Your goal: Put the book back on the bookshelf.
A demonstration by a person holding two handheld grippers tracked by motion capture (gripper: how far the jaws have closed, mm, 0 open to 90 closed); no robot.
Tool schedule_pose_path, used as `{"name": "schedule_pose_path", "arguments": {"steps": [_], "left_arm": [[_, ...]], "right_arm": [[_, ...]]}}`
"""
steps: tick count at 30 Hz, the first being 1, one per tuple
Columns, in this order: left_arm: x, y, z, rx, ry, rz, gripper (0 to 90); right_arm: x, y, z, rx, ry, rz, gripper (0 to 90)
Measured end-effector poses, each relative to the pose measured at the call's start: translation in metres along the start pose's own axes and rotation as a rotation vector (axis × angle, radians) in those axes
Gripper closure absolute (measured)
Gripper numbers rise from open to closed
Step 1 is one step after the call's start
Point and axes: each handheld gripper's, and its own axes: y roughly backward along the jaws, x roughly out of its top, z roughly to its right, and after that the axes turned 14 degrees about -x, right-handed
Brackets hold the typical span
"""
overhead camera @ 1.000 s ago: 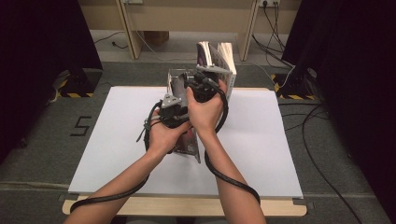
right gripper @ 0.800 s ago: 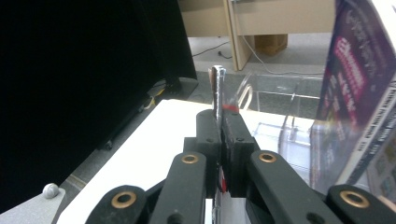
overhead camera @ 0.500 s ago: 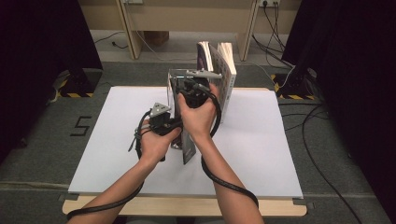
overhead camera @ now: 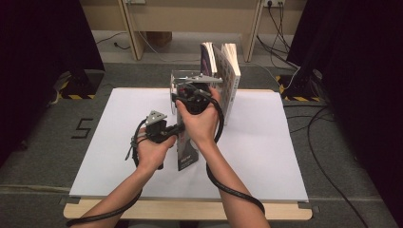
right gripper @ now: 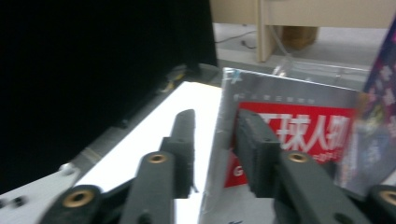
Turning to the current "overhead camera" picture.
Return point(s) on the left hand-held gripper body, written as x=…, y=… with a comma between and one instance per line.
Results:
x=157, y=131

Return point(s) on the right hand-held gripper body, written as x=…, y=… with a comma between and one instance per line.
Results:
x=196, y=101

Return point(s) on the black book with red print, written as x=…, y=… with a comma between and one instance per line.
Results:
x=187, y=158

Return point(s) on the white book with picture grid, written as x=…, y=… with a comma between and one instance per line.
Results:
x=229, y=76

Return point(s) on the person's left hand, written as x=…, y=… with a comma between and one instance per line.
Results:
x=152, y=155

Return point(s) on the person's right hand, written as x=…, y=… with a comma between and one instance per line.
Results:
x=202, y=129

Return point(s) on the brown cardboard box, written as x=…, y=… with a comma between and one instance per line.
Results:
x=160, y=38

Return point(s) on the beige wooden desk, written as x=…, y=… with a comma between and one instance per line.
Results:
x=190, y=19

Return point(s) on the white board sheet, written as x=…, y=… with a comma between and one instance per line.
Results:
x=269, y=142

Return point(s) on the black stand base hazard tape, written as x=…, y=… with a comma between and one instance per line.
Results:
x=297, y=87
x=80, y=85

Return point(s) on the black curtain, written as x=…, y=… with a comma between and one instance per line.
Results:
x=364, y=79
x=38, y=63

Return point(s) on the white wall power socket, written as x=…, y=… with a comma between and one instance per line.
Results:
x=135, y=1
x=274, y=3

